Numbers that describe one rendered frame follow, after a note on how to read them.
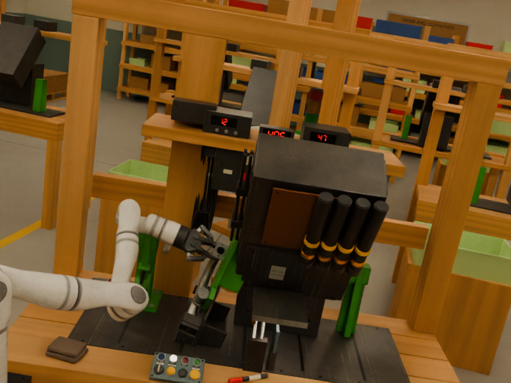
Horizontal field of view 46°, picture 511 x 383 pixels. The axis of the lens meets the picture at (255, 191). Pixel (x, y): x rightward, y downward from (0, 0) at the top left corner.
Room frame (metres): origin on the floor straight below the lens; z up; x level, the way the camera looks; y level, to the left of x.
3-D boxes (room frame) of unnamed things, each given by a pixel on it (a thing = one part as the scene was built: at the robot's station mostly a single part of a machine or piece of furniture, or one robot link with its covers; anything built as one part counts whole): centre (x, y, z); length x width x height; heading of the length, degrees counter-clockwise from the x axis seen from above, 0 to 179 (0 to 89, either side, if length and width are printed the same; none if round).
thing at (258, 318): (1.76, -0.13, 1.11); 0.39 x 0.16 x 0.03; 2
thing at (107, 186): (2.22, -0.03, 1.23); 1.30 x 0.05 x 0.09; 92
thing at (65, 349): (1.56, 0.47, 0.91); 0.10 x 0.08 x 0.03; 79
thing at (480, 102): (2.16, -0.03, 1.37); 1.49 x 0.09 x 0.97; 92
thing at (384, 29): (8.89, -0.50, 1.12); 3.01 x 0.54 x 2.24; 80
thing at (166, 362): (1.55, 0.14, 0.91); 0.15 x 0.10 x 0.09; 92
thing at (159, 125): (2.12, -0.04, 1.52); 0.90 x 0.25 x 0.04; 92
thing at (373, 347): (1.86, -0.04, 0.89); 1.10 x 0.42 x 0.02; 92
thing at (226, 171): (2.06, 0.07, 1.43); 0.17 x 0.12 x 0.15; 92
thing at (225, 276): (1.79, 0.03, 1.17); 0.13 x 0.12 x 0.20; 92
